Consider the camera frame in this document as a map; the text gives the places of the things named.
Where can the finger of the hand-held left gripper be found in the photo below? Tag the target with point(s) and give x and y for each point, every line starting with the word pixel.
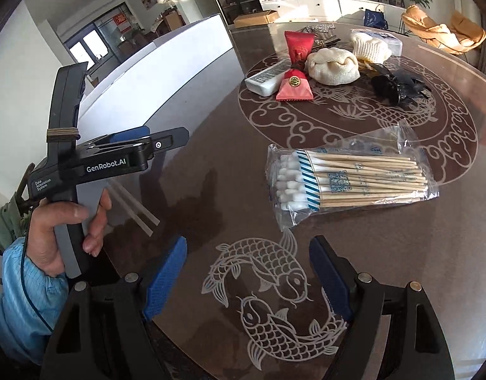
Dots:
pixel 163 144
pixel 130 133

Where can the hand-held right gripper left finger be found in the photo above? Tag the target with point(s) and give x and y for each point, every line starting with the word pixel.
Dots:
pixel 163 281

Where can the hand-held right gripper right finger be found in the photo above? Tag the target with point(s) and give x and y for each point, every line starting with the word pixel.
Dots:
pixel 332 281

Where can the white storage box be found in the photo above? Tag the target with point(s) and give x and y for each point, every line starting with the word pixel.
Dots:
pixel 167 71

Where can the cotton swab packet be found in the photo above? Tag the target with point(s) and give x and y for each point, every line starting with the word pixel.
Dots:
pixel 358 174

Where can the red candy-shaped pouch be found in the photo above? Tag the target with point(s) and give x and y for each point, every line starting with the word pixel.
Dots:
pixel 298 53

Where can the black bow hair clip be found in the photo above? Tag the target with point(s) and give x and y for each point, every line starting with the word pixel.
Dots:
pixel 397 85

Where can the person's left forearm blue sleeve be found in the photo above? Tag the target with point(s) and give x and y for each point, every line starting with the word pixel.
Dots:
pixel 21 304

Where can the person's left hand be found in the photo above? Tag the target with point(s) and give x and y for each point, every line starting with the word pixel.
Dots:
pixel 41 237

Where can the green cloth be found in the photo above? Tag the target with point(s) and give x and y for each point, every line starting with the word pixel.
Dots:
pixel 9 221

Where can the red window sign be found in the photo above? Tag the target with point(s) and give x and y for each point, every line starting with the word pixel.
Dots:
pixel 123 21

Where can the white lotion tube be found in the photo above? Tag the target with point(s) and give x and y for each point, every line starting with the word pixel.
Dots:
pixel 264 79

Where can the wooden dining chair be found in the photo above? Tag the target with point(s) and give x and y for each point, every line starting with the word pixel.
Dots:
pixel 173 19

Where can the flat cardboard box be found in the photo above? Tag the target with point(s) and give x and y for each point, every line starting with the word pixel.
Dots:
pixel 255 18

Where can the rolled cream knitted glove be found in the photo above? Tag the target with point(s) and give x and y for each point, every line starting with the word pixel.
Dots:
pixel 332 67

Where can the white television cabinet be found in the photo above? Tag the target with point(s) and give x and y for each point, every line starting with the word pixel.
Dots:
pixel 326 8

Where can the packaged cream knitted gloves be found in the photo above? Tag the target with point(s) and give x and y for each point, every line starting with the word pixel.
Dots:
pixel 371 45

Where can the blue shopping bag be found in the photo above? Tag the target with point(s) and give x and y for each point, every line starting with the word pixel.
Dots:
pixel 375 19

